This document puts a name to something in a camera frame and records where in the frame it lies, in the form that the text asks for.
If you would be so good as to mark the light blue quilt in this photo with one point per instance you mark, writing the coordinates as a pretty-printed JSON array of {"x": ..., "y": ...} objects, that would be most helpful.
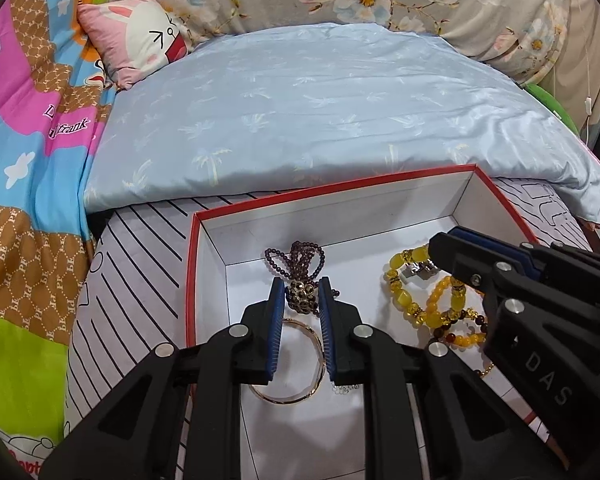
[{"x": 330, "y": 110}]

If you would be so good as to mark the colourful cartoon monkey blanket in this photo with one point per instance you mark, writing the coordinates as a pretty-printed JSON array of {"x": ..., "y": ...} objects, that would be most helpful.
[{"x": 25, "y": 210}]

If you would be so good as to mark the beige curtain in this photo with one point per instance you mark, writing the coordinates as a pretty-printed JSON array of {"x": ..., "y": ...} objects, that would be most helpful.
[{"x": 595, "y": 60}]

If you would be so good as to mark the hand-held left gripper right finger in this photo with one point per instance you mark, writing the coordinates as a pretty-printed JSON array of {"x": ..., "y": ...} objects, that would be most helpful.
[{"x": 328, "y": 330}]

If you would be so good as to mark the grey floral quilt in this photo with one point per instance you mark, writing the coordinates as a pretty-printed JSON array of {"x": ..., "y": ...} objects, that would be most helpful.
[{"x": 430, "y": 0}]

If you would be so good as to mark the thin gold bangle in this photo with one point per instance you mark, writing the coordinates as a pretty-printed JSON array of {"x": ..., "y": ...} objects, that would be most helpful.
[{"x": 281, "y": 401}]

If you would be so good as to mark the green cushion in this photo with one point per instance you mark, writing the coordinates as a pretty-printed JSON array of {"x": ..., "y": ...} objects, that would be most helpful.
[{"x": 550, "y": 102}]

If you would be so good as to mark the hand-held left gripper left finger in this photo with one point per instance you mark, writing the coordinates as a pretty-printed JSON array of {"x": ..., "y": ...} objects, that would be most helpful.
[{"x": 276, "y": 330}]

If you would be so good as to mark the red cardboard box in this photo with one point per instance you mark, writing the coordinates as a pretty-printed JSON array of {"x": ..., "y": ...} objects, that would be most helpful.
[{"x": 260, "y": 240}]

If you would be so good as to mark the pink bunny pillow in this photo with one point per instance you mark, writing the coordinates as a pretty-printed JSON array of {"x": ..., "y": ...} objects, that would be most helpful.
[{"x": 130, "y": 35}]

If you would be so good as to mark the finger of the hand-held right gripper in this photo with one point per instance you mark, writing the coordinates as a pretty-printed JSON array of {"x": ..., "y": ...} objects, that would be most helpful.
[
  {"x": 460, "y": 260},
  {"x": 495, "y": 247}
]

